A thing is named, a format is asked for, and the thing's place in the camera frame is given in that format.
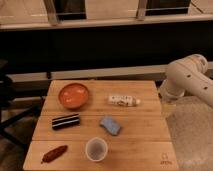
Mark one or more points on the red sausage toy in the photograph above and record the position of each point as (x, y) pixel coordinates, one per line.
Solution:
(53, 154)

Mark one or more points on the orange ceramic bowl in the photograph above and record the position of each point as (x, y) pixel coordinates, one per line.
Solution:
(73, 95)

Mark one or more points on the black chair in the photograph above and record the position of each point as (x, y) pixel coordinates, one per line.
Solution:
(7, 94)

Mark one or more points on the blue sponge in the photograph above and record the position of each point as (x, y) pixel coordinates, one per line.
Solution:
(111, 125)

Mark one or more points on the white ceramic cup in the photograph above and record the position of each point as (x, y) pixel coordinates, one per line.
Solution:
(96, 149)

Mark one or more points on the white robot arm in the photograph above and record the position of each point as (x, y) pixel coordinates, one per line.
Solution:
(185, 75)

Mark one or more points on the black white striped eraser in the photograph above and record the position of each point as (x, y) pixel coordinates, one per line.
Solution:
(65, 121)

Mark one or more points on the white labelled bottle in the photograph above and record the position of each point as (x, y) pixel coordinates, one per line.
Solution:
(123, 100)

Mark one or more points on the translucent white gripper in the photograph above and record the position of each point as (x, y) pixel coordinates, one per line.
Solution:
(169, 93)

